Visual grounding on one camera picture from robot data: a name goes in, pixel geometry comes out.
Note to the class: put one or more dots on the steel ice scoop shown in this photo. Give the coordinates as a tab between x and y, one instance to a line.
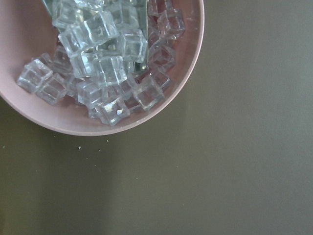
109	27

